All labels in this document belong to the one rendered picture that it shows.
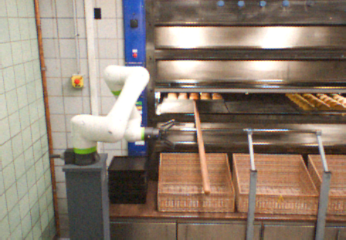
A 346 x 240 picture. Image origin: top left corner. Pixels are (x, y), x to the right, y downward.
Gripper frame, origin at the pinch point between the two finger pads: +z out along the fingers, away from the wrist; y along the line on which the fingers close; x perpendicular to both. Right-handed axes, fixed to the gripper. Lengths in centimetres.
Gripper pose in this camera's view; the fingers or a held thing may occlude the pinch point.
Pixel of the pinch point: (183, 134)
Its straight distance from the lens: 236.9
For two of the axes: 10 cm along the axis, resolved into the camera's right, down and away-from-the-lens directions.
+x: -0.3, 2.7, -9.6
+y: 0.0, 9.6, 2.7
